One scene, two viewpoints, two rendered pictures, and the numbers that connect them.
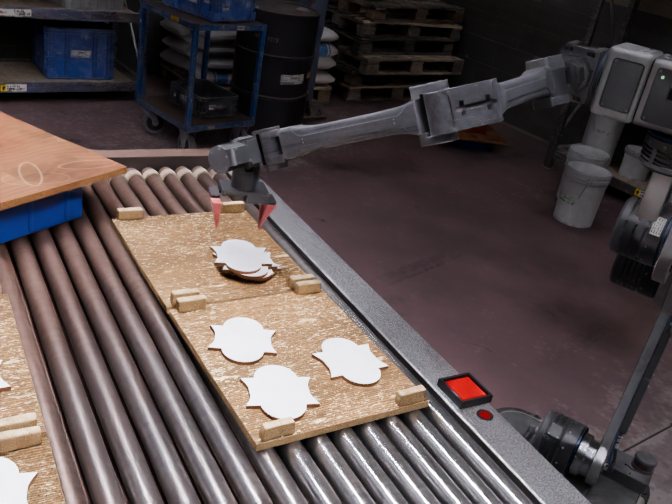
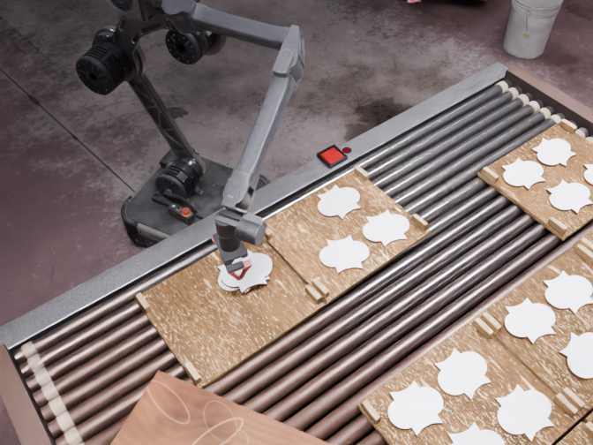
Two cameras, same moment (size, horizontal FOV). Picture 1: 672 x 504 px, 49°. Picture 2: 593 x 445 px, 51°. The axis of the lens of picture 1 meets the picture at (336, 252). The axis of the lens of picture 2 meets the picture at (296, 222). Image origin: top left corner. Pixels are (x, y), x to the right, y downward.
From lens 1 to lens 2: 195 cm
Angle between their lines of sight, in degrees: 71
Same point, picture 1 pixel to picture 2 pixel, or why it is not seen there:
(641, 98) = not seen: outside the picture
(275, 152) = (249, 195)
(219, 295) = (294, 279)
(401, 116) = (289, 89)
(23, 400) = (457, 339)
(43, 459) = (491, 311)
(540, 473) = (381, 132)
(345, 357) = (337, 203)
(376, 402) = (369, 188)
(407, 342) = (291, 183)
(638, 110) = not seen: outside the picture
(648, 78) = not seen: outside the picture
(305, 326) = (309, 228)
